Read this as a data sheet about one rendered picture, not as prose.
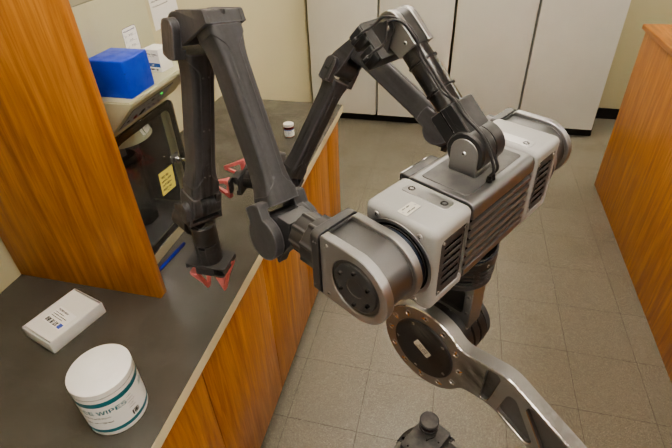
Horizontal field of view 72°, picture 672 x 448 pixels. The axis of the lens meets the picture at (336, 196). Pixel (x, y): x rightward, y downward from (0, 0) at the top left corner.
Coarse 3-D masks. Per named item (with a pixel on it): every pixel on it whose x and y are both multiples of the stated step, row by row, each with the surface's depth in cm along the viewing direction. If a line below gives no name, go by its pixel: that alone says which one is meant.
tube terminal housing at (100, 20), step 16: (96, 0) 110; (112, 0) 115; (128, 0) 121; (144, 0) 127; (80, 16) 106; (96, 16) 111; (112, 16) 116; (128, 16) 122; (144, 16) 128; (80, 32) 107; (96, 32) 111; (112, 32) 117; (144, 32) 129; (96, 48) 112; (160, 256) 148
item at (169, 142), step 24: (144, 120) 131; (168, 120) 142; (120, 144) 122; (144, 144) 132; (168, 144) 144; (144, 168) 133; (144, 192) 135; (168, 192) 146; (144, 216) 136; (168, 216) 148
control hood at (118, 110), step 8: (176, 64) 131; (152, 72) 126; (160, 72) 126; (168, 72) 125; (176, 72) 126; (160, 80) 121; (168, 80) 123; (176, 80) 131; (152, 88) 117; (160, 88) 121; (136, 96) 112; (144, 96) 114; (152, 96) 120; (104, 104) 110; (112, 104) 110; (120, 104) 109; (128, 104) 109; (136, 104) 112; (112, 112) 111; (120, 112) 110; (128, 112) 111; (144, 112) 128; (112, 120) 112; (120, 120) 112; (112, 128) 114
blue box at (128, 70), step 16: (112, 48) 114; (128, 48) 114; (96, 64) 107; (112, 64) 106; (128, 64) 108; (144, 64) 113; (96, 80) 110; (112, 80) 109; (128, 80) 108; (144, 80) 114; (112, 96) 111; (128, 96) 110
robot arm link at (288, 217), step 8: (280, 208) 80; (288, 208) 80; (296, 208) 78; (304, 208) 78; (272, 216) 77; (280, 216) 76; (288, 216) 76; (296, 216) 76; (280, 224) 76; (288, 224) 74; (288, 232) 75; (288, 248) 77; (280, 256) 79
